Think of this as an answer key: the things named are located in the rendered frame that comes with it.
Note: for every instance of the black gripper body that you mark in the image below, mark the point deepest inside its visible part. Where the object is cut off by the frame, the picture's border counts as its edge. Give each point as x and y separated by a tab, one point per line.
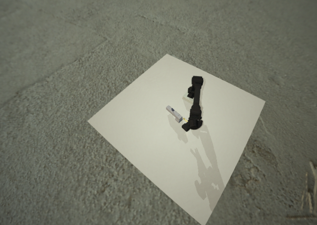
186	127

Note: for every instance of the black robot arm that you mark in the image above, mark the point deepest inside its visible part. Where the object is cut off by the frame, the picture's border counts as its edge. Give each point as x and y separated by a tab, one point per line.
195	111

